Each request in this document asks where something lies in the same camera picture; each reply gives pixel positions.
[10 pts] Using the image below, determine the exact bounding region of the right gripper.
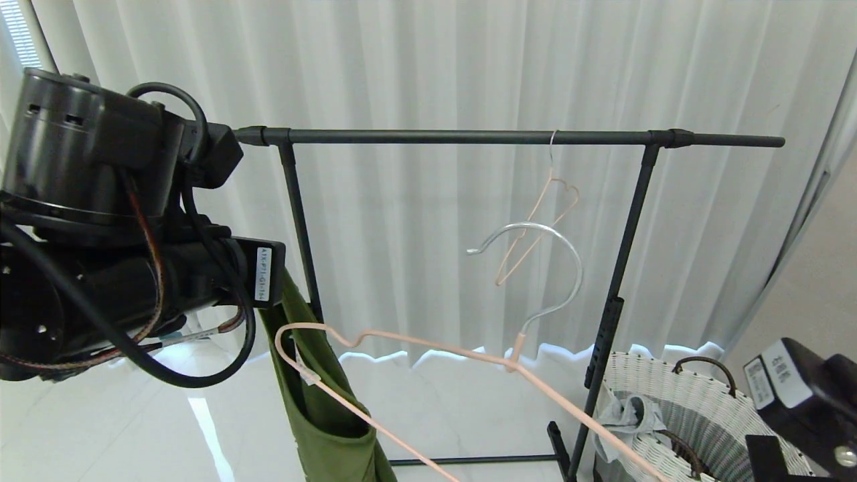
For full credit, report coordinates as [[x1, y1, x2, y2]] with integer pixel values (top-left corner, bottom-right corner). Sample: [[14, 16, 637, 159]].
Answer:
[[743, 337, 857, 471]]

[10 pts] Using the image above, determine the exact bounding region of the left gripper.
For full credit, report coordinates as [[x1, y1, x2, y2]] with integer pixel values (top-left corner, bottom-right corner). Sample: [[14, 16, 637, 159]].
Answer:
[[64, 236, 288, 352]]

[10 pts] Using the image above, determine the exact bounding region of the green shirt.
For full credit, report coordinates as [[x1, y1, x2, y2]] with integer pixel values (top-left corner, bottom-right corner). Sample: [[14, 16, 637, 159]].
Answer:
[[258, 268, 398, 482]]

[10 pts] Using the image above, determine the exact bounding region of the pink clothes hanger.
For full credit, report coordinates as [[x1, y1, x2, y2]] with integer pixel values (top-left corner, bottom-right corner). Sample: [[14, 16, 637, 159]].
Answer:
[[495, 131, 581, 288], [275, 221, 672, 482]]

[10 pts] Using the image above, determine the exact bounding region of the white laundry basket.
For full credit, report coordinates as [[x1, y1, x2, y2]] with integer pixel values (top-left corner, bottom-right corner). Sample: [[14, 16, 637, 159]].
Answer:
[[593, 351, 815, 482]]

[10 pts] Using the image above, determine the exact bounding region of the black clothes rack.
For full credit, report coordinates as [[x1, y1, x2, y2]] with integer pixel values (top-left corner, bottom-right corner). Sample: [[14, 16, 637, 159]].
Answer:
[[231, 126, 786, 482]]

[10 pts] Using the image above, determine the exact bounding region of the pale grey garment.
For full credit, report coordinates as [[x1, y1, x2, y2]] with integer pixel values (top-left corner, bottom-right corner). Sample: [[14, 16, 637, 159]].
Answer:
[[595, 394, 669, 463]]

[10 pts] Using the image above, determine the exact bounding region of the white curtain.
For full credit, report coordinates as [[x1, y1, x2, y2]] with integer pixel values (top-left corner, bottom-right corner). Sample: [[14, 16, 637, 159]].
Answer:
[[30, 0, 857, 370]]

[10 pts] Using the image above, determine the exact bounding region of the black cable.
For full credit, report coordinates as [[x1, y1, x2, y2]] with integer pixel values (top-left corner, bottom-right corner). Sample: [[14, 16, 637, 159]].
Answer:
[[0, 82, 258, 390]]

